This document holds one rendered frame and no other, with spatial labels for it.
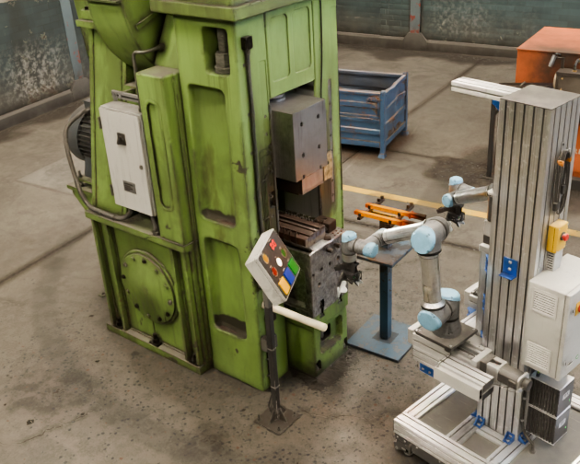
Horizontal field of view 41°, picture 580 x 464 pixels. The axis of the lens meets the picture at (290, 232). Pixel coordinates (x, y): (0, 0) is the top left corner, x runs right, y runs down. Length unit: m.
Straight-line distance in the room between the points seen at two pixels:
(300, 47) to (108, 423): 2.49
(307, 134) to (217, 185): 0.59
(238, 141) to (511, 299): 1.60
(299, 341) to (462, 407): 1.10
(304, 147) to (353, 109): 3.88
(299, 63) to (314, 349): 1.75
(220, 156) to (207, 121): 0.20
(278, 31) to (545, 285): 1.88
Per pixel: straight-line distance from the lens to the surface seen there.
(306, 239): 4.48
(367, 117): 8.07
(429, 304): 3.72
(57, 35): 10.75
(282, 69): 4.24
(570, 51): 7.34
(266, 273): 3.90
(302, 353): 4.93
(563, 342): 3.71
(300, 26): 4.33
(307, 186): 4.36
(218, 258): 4.65
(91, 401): 5.08
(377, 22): 12.49
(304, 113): 4.21
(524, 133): 3.45
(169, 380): 5.10
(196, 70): 4.16
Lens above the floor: 3.10
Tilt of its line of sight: 28 degrees down
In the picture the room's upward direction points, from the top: 4 degrees counter-clockwise
